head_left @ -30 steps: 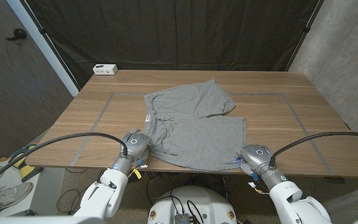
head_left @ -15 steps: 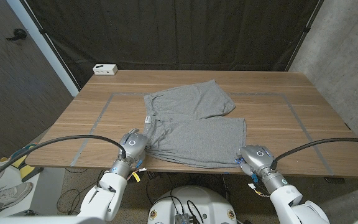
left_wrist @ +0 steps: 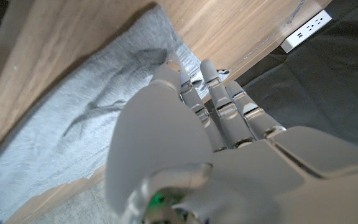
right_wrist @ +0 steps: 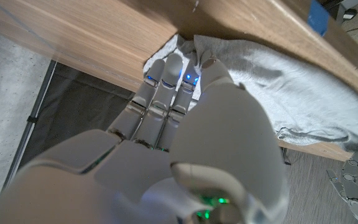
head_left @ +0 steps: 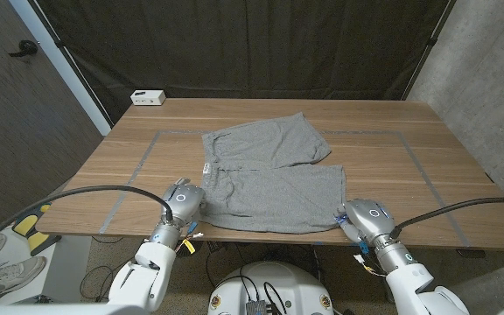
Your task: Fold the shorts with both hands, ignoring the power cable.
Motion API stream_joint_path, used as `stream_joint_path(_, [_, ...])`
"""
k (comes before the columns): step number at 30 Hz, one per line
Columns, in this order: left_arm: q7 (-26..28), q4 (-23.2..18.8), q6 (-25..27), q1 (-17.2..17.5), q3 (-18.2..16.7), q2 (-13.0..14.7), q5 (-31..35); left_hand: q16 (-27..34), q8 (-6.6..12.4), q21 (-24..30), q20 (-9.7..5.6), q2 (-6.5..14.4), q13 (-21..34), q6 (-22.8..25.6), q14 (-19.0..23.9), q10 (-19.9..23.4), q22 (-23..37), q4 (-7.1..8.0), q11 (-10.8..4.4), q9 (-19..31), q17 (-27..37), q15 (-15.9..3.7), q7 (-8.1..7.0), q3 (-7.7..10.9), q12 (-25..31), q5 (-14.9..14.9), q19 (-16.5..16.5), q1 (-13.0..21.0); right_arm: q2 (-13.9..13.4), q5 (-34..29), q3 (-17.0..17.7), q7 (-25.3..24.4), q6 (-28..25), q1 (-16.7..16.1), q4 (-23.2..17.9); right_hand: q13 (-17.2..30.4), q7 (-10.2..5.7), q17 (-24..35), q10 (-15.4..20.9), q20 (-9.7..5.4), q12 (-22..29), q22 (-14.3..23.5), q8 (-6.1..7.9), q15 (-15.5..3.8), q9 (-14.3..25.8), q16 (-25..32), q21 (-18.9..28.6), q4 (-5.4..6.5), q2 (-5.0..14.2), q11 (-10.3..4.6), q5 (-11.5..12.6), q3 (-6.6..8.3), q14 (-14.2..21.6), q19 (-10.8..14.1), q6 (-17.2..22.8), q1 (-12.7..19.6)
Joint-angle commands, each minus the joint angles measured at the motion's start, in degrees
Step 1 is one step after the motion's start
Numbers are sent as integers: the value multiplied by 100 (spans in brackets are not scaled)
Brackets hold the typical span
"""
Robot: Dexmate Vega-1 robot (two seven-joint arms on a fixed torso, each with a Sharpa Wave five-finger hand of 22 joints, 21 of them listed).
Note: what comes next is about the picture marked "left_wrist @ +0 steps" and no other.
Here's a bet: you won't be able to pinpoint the white power strip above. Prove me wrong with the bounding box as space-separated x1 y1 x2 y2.
280 9 333 54

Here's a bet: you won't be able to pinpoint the grey fabric shorts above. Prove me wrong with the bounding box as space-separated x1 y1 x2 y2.
0 4 231 224

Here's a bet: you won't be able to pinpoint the black backdrop curtain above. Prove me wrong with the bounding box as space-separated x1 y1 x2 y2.
205 0 358 155

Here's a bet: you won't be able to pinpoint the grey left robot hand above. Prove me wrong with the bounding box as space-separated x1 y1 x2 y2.
104 52 358 224

